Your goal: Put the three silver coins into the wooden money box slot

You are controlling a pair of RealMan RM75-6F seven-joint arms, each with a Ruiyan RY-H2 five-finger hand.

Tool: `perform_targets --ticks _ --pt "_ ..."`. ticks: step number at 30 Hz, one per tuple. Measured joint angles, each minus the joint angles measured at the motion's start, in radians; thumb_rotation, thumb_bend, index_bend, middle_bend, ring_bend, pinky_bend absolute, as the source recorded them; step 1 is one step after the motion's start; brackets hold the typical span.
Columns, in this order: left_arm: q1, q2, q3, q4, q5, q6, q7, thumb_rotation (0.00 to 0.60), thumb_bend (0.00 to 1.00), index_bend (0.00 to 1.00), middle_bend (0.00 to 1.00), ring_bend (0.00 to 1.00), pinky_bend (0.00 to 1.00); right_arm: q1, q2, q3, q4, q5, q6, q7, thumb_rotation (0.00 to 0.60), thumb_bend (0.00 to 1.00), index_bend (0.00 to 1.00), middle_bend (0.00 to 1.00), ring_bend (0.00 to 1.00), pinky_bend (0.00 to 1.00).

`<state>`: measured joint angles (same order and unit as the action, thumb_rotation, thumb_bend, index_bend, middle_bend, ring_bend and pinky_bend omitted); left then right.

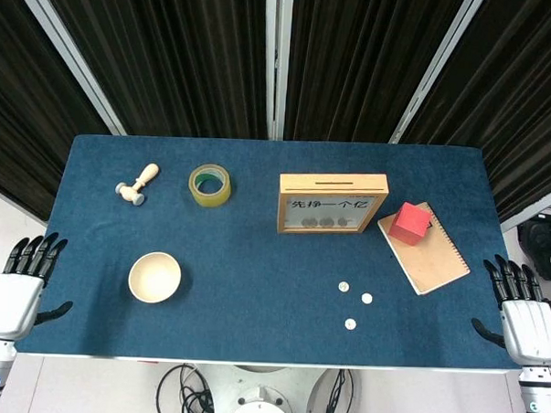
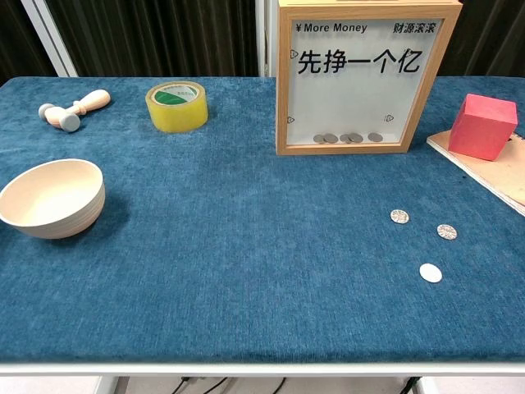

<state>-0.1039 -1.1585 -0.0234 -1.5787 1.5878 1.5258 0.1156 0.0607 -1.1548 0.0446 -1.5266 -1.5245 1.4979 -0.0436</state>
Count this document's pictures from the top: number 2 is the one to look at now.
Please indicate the blue table cloth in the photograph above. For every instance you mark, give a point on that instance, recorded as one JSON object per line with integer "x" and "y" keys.
{"x": 246, "y": 246}

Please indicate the yellow packing tape roll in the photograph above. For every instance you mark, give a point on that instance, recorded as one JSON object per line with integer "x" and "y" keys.
{"x": 164, "y": 119}

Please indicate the wooden framed coin box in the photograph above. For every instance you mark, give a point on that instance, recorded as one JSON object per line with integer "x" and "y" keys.
{"x": 352, "y": 94}

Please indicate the wooden toy hammer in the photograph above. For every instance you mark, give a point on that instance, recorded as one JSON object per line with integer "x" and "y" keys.
{"x": 94, "y": 99}

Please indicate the black pleated curtain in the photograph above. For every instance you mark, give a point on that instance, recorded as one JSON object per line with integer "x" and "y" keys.
{"x": 143, "y": 37}
{"x": 492, "y": 37}
{"x": 16, "y": 41}

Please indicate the cream bowl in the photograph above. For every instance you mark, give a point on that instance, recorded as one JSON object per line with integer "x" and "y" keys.
{"x": 61, "y": 221}

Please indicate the red cube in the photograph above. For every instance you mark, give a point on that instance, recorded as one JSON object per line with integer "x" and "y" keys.
{"x": 480, "y": 131}

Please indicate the brown spiral notebook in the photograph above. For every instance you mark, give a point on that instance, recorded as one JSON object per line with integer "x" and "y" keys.
{"x": 492, "y": 176}

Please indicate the white table leg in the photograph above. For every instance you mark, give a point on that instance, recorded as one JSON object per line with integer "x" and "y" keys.
{"x": 107, "y": 386}
{"x": 425, "y": 386}

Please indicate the white partition post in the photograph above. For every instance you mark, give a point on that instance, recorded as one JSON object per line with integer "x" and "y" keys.
{"x": 262, "y": 41}
{"x": 53, "y": 49}

